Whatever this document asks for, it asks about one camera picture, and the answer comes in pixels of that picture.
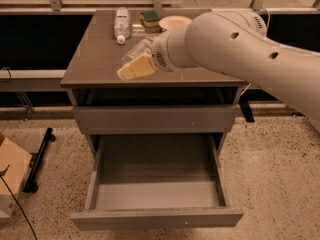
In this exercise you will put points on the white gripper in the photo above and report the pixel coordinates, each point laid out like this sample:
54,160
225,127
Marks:
160,54

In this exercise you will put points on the clear plastic water bottle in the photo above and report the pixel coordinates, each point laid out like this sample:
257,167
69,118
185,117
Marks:
142,47

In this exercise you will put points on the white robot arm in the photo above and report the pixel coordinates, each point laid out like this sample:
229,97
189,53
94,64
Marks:
235,44

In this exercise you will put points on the white labelled plastic bottle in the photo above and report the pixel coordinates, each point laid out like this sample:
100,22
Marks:
122,25

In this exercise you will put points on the closed grey top drawer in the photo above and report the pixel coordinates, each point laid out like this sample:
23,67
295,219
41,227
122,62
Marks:
154,120

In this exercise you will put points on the grey drawer cabinet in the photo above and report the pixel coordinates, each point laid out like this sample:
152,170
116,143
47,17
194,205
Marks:
91,80

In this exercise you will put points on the open grey middle drawer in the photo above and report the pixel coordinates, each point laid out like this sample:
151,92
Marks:
155,182

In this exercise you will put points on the green yellow sponge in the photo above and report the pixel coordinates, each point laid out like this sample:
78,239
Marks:
150,21

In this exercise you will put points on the white ceramic bowl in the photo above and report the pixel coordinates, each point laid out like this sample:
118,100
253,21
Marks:
172,22

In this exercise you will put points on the black table leg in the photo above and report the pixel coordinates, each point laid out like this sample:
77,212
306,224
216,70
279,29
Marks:
245,108

